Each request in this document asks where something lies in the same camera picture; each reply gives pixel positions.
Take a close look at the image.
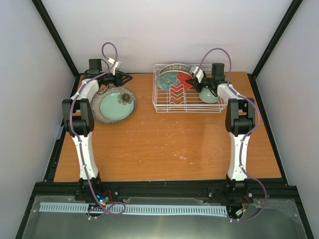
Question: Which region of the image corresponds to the mint green bowl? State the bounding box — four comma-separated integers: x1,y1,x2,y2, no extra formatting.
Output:
199,88,219,104

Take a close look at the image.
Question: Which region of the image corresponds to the floral patterned bowl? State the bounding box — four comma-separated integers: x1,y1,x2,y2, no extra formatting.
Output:
159,63,191,74

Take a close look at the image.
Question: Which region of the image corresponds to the red and teal plate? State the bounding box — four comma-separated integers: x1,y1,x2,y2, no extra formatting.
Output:
155,71,192,92

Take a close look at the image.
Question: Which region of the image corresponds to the large grey rimmed plate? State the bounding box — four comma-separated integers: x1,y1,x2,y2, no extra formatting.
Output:
90,87,137,124

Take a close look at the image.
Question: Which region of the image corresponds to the mint plate with flower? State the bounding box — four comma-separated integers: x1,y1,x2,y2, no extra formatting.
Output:
100,92,134,120

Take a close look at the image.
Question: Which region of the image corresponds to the dark blue mug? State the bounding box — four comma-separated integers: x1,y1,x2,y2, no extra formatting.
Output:
190,66,200,75

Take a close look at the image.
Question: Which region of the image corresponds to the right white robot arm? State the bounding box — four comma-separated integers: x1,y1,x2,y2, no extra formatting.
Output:
186,63,256,182

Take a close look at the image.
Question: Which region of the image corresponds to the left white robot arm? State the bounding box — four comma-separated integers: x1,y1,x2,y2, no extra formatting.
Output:
62,58,137,201

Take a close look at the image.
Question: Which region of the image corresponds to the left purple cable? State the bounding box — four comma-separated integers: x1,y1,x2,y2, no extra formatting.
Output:
70,42,126,221

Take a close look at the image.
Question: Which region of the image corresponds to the purple cable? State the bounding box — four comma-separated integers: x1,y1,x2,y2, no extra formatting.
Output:
70,42,126,221
198,47,269,223

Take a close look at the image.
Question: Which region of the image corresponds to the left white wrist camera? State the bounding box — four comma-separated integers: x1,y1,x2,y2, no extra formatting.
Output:
107,58,122,75

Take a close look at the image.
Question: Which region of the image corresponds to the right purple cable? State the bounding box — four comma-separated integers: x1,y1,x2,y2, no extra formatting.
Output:
198,47,269,223

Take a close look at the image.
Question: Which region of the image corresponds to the white wire dish rack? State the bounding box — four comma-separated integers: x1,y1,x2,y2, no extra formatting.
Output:
153,63,227,113

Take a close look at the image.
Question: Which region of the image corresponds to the black left frame post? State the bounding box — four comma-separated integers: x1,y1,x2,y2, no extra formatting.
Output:
31,0,81,78

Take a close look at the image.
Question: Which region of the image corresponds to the black frame post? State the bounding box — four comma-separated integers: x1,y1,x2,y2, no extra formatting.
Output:
251,0,304,78
31,0,81,78

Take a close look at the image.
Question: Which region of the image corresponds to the black right frame post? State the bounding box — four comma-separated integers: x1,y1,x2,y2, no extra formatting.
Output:
251,0,304,78

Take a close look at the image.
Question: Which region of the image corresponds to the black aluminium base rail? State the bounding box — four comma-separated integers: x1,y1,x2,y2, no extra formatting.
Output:
32,181,298,203

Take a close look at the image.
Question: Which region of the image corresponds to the light blue cable duct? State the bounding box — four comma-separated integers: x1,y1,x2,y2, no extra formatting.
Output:
38,202,227,217

